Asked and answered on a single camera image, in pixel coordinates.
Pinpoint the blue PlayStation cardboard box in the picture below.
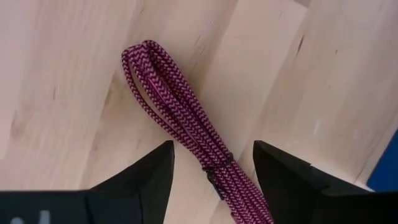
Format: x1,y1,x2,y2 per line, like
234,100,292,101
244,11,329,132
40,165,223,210
366,129,398,192

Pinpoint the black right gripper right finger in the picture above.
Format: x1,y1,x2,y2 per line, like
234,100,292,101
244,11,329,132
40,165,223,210
252,139,398,224

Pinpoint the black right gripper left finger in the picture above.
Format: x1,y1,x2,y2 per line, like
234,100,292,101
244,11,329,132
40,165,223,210
0,139,176,224

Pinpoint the magenta braided cable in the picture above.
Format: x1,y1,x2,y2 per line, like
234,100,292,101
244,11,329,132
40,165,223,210
121,39,275,224

